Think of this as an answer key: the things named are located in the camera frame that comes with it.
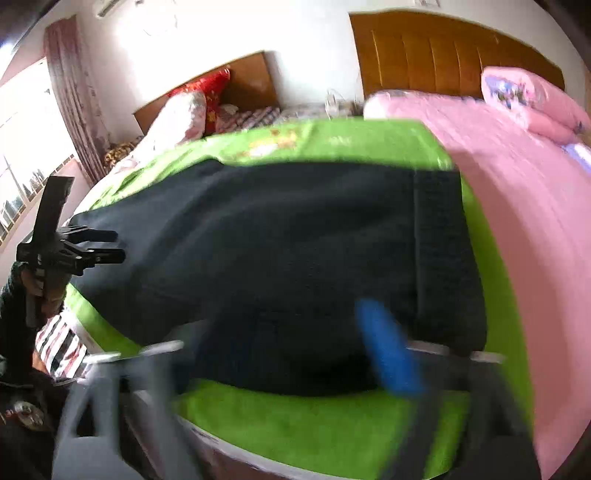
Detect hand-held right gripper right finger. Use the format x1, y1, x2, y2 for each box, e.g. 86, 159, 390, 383
355, 298, 543, 480

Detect white air conditioner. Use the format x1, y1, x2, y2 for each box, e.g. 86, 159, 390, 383
92, 0, 125, 18

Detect green printed blanket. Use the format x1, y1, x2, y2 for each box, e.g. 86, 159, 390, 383
65, 117, 536, 479

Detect person's left hand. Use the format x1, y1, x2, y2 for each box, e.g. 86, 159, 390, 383
21, 265, 66, 325

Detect folded pink quilt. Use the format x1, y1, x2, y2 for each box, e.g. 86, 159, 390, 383
480, 66, 591, 145

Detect window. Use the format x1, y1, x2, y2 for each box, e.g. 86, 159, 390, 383
0, 58, 77, 245

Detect pink patterned curtain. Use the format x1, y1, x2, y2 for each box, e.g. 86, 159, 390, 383
44, 16, 112, 185

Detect purple folded cloth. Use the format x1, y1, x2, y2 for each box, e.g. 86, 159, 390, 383
563, 143, 591, 174

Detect brown tiger print blanket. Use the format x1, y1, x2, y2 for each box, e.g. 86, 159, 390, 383
104, 141, 140, 174

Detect nightstand with floral cover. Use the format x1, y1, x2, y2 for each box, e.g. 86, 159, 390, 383
277, 102, 365, 123

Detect black pants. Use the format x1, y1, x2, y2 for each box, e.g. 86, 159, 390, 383
69, 159, 489, 398

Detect person's left forearm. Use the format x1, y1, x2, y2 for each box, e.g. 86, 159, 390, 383
0, 261, 38, 384

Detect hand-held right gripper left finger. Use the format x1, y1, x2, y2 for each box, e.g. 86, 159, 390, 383
53, 323, 211, 480

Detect red floral pillow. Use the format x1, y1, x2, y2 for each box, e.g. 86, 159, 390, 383
168, 68, 232, 136

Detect pale floral quilt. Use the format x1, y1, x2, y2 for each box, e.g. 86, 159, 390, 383
92, 91, 208, 195

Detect pink bed sheet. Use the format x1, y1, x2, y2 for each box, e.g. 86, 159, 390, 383
365, 90, 591, 480

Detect small wooden headboard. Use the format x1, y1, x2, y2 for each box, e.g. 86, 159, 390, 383
133, 52, 280, 134

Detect person's dark clothing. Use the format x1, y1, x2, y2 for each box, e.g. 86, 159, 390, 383
0, 355, 71, 480

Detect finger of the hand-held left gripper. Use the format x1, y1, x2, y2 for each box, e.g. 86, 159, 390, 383
74, 248, 126, 278
78, 225, 119, 245

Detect large wooden headboard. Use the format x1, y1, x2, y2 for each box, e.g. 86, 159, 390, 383
349, 11, 566, 100

